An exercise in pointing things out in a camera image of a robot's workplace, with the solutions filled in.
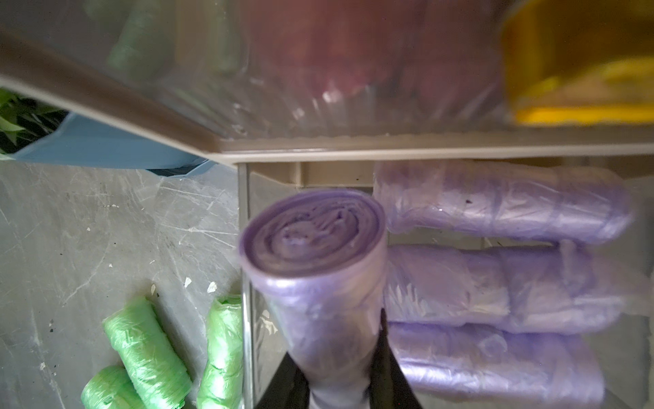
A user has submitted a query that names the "potted green plant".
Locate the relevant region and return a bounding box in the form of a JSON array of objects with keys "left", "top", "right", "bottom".
[{"left": 1, "top": 89, "right": 213, "bottom": 177}]

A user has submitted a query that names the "purple roll bottom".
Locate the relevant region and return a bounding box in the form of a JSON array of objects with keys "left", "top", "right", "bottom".
[{"left": 385, "top": 244, "right": 650, "bottom": 335}]

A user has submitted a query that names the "transparent drawer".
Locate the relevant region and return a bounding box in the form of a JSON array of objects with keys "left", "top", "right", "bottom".
[
  {"left": 238, "top": 160, "right": 650, "bottom": 408},
  {"left": 1, "top": 1, "right": 653, "bottom": 162}
]

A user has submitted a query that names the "green roll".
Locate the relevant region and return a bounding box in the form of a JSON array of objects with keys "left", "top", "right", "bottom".
[
  {"left": 103, "top": 297, "right": 192, "bottom": 408},
  {"left": 81, "top": 366, "right": 146, "bottom": 409},
  {"left": 197, "top": 295, "right": 244, "bottom": 408}
]

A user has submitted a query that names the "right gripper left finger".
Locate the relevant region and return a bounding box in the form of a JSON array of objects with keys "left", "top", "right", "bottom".
[{"left": 255, "top": 353, "right": 311, "bottom": 409}]

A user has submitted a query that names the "transparent top drawer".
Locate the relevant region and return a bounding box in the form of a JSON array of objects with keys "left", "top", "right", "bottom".
[{"left": 1, "top": 1, "right": 653, "bottom": 162}]

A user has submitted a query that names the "purple roll top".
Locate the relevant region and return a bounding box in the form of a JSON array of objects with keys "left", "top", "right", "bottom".
[{"left": 388, "top": 323, "right": 605, "bottom": 408}]

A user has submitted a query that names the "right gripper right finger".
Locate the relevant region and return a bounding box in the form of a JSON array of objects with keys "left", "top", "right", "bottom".
[{"left": 369, "top": 308, "right": 422, "bottom": 409}]

